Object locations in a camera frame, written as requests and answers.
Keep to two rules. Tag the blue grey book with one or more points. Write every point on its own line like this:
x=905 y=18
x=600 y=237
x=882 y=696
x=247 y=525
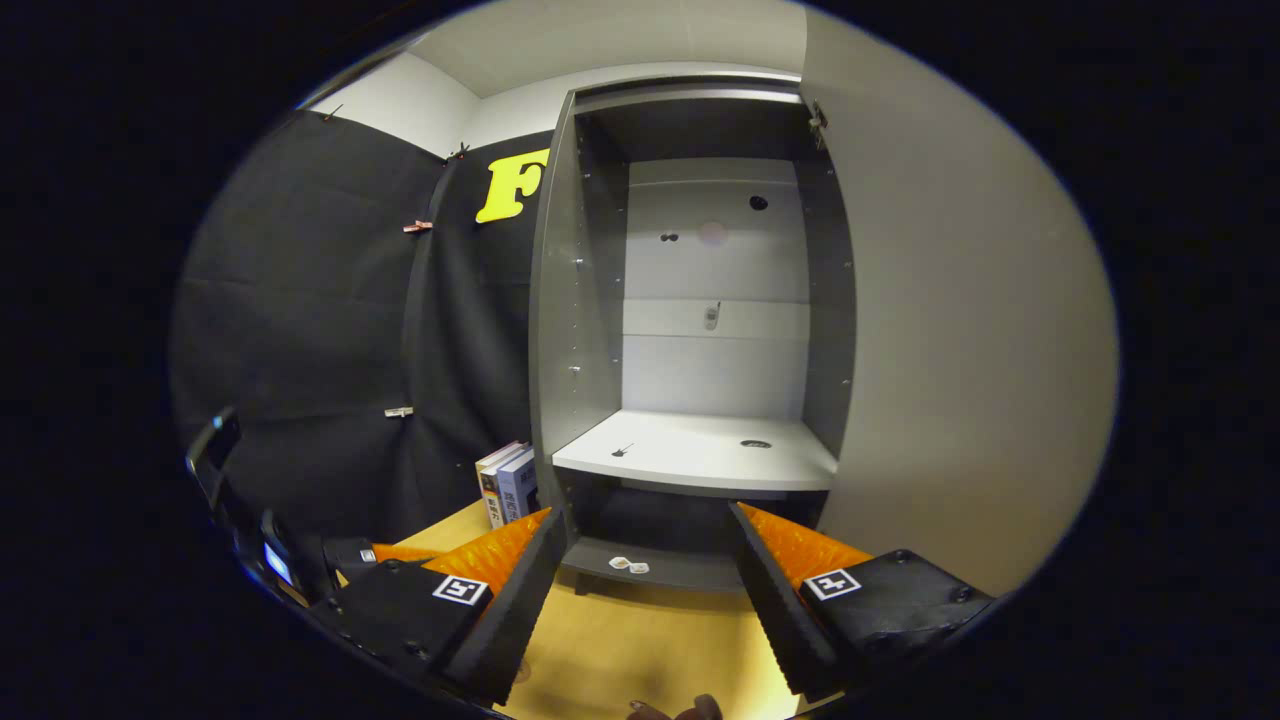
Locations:
x=520 y=490

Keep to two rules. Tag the black backdrop cloth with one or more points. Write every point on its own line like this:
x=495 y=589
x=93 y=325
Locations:
x=300 y=300

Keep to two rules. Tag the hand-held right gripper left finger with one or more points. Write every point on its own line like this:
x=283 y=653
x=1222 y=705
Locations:
x=520 y=610

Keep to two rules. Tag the beige cabinet door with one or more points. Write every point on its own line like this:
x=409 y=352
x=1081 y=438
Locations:
x=970 y=330

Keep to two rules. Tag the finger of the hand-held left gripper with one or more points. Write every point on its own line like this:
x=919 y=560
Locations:
x=350 y=552

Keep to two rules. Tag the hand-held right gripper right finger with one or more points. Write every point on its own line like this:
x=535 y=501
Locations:
x=775 y=610

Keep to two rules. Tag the white cabinet shelf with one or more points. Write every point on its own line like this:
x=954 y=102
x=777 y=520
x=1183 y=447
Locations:
x=690 y=450

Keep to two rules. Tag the metal door hinge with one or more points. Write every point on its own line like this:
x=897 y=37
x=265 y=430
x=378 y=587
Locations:
x=818 y=122

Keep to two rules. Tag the red clip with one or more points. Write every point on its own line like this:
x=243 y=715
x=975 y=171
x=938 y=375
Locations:
x=418 y=227

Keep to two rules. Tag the yellow and black book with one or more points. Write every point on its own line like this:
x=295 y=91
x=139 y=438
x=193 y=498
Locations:
x=491 y=495

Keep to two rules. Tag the black clip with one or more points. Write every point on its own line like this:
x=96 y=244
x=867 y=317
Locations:
x=457 y=152

